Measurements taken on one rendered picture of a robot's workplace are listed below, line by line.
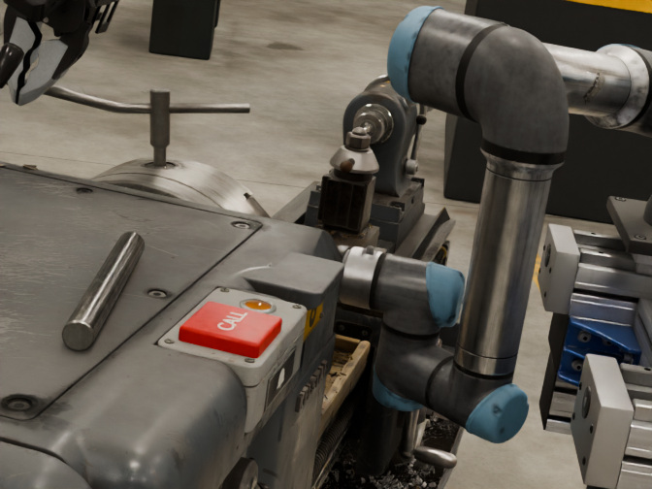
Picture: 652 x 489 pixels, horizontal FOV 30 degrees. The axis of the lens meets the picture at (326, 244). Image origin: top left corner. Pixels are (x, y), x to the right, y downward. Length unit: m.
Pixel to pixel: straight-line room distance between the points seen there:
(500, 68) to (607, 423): 0.40
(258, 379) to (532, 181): 0.61
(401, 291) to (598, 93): 0.38
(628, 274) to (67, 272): 0.94
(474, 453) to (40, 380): 2.85
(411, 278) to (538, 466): 2.12
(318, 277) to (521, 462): 2.61
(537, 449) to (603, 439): 2.44
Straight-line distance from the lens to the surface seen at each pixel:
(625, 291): 1.73
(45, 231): 1.07
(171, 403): 0.78
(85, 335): 0.84
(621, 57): 1.74
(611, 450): 1.26
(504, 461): 3.58
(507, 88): 1.36
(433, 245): 2.54
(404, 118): 2.45
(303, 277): 1.02
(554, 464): 3.63
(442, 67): 1.41
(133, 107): 1.35
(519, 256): 1.41
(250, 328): 0.87
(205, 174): 1.37
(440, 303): 1.51
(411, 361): 1.54
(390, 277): 1.52
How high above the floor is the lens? 1.60
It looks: 18 degrees down
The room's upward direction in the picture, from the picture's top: 8 degrees clockwise
